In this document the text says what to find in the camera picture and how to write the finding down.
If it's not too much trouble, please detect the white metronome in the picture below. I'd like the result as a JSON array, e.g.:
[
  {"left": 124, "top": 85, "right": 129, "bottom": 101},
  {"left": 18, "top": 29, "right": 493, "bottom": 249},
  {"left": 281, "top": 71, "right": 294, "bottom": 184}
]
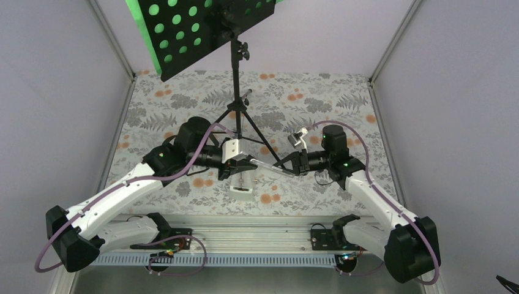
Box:
[{"left": 229, "top": 170, "right": 255, "bottom": 202}]

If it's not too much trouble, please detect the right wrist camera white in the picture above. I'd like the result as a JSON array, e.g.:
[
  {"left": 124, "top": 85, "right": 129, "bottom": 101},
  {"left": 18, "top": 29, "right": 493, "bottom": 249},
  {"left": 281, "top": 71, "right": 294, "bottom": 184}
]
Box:
[{"left": 287, "top": 127, "right": 308, "bottom": 149}]

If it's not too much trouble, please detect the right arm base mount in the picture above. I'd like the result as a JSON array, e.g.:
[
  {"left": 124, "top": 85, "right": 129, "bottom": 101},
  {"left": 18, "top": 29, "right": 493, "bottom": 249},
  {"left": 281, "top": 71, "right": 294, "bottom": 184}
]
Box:
[{"left": 310, "top": 223, "right": 364, "bottom": 274}]

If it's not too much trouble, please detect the black perforated music stand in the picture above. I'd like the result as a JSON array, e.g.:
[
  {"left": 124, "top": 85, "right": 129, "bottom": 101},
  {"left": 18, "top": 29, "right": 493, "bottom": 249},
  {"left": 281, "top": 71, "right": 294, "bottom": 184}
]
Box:
[{"left": 138, "top": 0, "right": 291, "bottom": 163}]

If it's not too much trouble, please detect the purple cable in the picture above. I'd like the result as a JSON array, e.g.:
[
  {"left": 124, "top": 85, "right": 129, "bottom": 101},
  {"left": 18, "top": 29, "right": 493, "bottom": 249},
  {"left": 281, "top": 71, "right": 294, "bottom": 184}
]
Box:
[
  {"left": 304, "top": 119, "right": 441, "bottom": 285},
  {"left": 34, "top": 122, "right": 236, "bottom": 273}
]

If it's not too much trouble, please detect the floral patterned table mat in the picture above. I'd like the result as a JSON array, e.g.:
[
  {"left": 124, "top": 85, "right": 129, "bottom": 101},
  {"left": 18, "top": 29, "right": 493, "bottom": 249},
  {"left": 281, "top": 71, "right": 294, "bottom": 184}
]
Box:
[{"left": 107, "top": 70, "right": 396, "bottom": 216}]

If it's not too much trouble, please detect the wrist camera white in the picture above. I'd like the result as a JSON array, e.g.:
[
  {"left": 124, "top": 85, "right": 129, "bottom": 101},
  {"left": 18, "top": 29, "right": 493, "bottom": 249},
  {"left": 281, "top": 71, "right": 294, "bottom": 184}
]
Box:
[
  {"left": 287, "top": 127, "right": 308, "bottom": 149},
  {"left": 222, "top": 138, "right": 247, "bottom": 163}
]

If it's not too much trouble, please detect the clear metronome cover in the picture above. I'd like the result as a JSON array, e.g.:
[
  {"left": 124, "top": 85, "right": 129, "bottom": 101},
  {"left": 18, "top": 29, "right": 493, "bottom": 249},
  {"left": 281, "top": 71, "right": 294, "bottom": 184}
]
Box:
[{"left": 249, "top": 158, "right": 295, "bottom": 178}]

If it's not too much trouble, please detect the aluminium rail frame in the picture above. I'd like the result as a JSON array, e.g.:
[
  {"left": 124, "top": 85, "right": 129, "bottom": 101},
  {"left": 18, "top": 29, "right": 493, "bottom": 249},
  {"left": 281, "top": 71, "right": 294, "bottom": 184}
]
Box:
[{"left": 48, "top": 214, "right": 447, "bottom": 294}]

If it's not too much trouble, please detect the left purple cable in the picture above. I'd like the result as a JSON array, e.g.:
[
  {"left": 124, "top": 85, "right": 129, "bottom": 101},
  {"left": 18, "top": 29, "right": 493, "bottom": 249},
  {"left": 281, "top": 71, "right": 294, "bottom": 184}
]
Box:
[{"left": 34, "top": 122, "right": 236, "bottom": 273}]

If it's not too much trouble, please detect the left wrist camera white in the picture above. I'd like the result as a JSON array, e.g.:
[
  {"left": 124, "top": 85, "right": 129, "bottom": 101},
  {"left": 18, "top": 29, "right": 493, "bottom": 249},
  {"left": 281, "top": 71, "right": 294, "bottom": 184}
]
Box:
[{"left": 222, "top": 138, "right": 247, "bottom": 163}]

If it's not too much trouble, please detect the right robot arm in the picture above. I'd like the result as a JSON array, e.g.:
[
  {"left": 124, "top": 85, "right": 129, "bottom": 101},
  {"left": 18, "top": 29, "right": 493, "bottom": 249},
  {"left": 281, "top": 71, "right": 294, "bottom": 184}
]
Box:
[{"left": 276, "top": 121, "right": 441, "bottom": 285}]

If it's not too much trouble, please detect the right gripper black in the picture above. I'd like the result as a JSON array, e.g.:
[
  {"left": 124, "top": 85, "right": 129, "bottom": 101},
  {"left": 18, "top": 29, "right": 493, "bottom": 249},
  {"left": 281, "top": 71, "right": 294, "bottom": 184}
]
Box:
[{"left": 272, "top": 149, "right": 331, "bottom": 176}]

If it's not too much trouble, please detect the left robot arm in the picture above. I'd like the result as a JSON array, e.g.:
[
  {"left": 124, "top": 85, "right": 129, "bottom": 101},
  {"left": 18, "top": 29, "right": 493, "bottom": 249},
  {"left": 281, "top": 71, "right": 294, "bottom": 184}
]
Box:
[{"left": 44, "top": 116, "right": 257, "bottom": 273}]

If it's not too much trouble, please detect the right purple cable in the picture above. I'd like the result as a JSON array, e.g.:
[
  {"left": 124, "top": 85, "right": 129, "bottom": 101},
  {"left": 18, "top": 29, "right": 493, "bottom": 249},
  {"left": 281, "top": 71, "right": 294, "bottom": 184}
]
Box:
[{"left": 304, "top": 119, "right": 441, "bottom": 285}]

